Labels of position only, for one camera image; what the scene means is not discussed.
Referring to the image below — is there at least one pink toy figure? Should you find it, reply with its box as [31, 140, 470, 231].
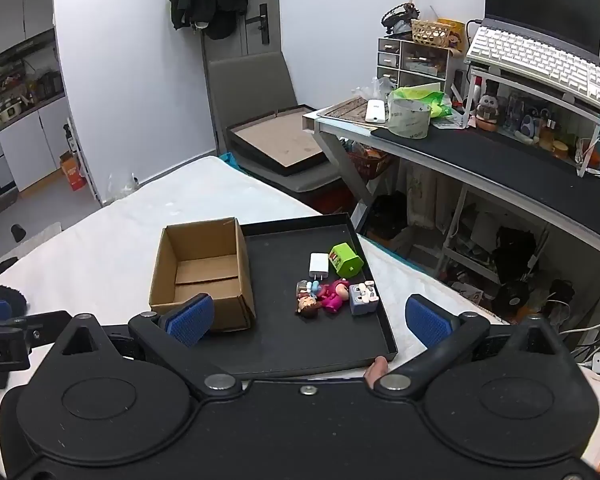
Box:
[317, 278, 351, 314]

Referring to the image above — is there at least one white kitchen cabinet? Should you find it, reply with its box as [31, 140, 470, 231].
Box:
[0, 0, 72, 197]

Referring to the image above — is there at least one black picture frame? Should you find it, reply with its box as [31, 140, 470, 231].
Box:
[225, 105, 332, 177]

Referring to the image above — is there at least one grey bunny cube figure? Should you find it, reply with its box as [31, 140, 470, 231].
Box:
[348, 280, 380, 316]

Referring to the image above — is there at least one wicker basket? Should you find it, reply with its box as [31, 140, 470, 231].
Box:
[411, 19, 452, 49]

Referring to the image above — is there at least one grey drawer organizer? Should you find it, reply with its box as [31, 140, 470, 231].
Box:
[377, 36, 468, 95]

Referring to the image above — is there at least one black desk mat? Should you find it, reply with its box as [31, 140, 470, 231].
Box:
[370, 125, 600, 251]

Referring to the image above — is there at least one brown-haired toy figure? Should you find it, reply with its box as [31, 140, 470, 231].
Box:
[294, 294, 323, 319]

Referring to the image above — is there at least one brown cardboard box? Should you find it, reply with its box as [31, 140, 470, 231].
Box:
[149, 217, 257, 333]

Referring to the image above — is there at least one black bag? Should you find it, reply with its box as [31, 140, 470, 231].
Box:
[495, 227, 539, 282]

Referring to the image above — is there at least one black shallow tray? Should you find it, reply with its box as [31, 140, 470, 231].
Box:
[207, 212, 398, 376]

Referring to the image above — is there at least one yellow box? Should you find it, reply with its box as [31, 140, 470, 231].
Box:
[437, 18, 467, 51]

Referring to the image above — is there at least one panda figurine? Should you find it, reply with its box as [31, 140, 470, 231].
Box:
[475, 94, 504, 133]

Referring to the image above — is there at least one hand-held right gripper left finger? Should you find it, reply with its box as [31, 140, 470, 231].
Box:
[55, 294, 243, 402]

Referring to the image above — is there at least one green plastic bag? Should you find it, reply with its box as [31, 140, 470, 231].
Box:
[387, 86, 453, 120]

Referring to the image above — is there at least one grey chair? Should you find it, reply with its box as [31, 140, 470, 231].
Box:
[202, 51, 366, 211]

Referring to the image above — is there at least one grey desk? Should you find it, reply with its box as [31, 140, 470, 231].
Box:
[302, 102, 600, 261]

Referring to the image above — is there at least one orange carton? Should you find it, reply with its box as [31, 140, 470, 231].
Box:
[59, 151, 87, 192]

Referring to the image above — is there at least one green toy box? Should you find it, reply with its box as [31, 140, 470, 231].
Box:
[328, 242, 365, 278]

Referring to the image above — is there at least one black laptop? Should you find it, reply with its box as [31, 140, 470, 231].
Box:
[467, 0, 600, 66]

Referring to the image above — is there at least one wooden framed board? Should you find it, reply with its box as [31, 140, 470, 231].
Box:
[316, 97, 397, 126]

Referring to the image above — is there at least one white charger plug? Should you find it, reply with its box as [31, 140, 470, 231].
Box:
[309, 252, 329, 281]

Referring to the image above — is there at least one black door handle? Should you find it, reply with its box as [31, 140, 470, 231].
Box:
[245, 4, 271, 45]

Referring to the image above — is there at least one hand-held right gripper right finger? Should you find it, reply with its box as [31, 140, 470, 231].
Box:
[372, 294, 568, 397]

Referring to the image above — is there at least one clear tape roll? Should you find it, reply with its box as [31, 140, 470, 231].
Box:
[387, 98, 432, 140]

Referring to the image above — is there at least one white keyboard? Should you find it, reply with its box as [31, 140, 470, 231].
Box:
[465, 25, 600, 111]

